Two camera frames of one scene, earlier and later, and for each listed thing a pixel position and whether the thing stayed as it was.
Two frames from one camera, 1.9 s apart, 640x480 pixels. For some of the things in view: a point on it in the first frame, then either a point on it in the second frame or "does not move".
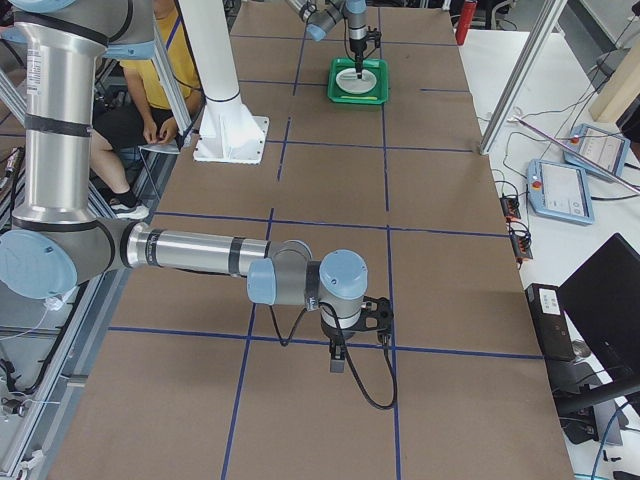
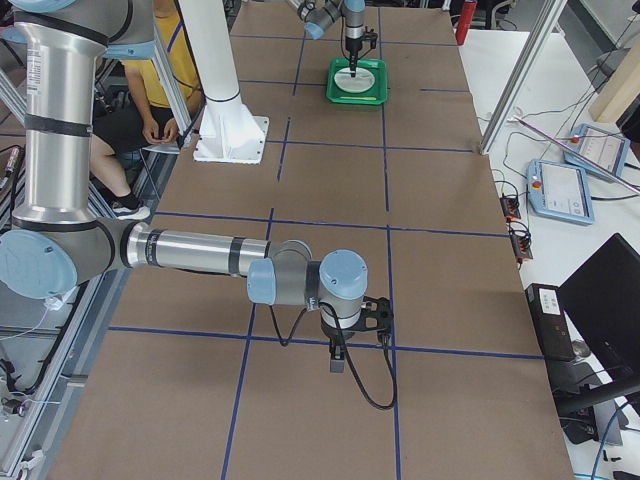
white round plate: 347,79 does not move
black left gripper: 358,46 to 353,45
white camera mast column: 208,32 does not move
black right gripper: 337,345 does not move
